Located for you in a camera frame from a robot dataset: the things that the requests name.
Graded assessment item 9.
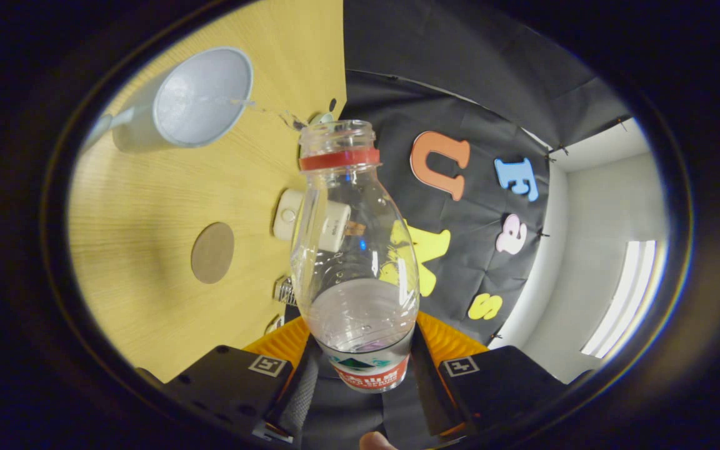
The wooden table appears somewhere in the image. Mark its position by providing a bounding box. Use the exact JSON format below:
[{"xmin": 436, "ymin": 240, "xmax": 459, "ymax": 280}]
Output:
[{"xmin": 67, "ymin": 0, "xmax": 348, "ymax": 384}]

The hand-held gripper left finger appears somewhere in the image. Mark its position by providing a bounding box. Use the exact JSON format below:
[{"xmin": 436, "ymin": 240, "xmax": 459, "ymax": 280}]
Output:
[{"xmin": 138, "ymin": 316, "xmax": 321, "ymax": 446}]

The metal wire holder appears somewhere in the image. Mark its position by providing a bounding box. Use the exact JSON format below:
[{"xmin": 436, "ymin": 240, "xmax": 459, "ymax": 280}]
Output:
[{"xmin": 272, "ymin": 275, "xmax": 299, "ymax": 308}]

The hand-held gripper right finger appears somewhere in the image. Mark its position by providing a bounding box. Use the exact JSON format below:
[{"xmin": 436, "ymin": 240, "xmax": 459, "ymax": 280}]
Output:
[{"xmin": 411, "ymin": 311, "xmax": 592, "ymax": 441}]

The round brown coaster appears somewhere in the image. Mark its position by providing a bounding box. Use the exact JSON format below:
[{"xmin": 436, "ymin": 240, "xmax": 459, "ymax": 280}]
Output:
[{"xmin": 191, "ymin": 222, "xmax": 236, "ymax": 285}]

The white toaster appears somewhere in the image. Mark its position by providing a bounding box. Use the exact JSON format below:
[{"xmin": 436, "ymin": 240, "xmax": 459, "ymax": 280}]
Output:
[{"xmin": 272, "ymin": 189, "xmax": 353, "ymax": 254}]

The white cup with handle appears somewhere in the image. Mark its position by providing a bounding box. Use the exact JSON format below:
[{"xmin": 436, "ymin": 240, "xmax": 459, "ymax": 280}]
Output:
[{"xmin": 82, "ymin": 47, "xmax": 254, "ymax": 154}]

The long ceiling light panel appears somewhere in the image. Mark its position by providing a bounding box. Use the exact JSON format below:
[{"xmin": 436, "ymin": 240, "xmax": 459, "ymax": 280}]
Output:
[{"xmin": 581, "ymin": 241, "xmax": 658, "ymax": 359}]

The clear plastic bottle red ring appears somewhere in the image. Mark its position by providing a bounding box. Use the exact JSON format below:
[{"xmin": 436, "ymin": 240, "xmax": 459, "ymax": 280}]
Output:
[{"xmin": 290, "ymin": 120, "xmax": 421, "ymax": 394}]

